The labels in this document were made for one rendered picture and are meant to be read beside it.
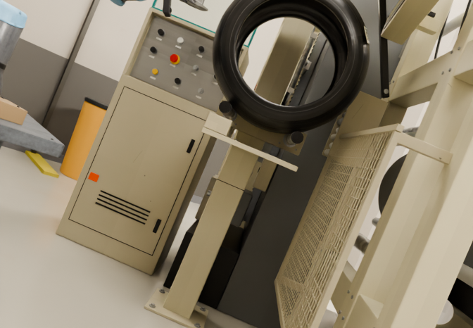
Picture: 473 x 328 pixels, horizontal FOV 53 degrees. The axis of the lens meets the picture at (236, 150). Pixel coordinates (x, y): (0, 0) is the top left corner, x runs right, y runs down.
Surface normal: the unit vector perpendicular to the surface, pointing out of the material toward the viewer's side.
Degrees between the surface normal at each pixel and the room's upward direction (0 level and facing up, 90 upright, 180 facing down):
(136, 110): 90
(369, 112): 90
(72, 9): 90
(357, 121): 90
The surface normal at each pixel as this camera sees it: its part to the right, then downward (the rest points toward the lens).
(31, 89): 0.57, 0.26
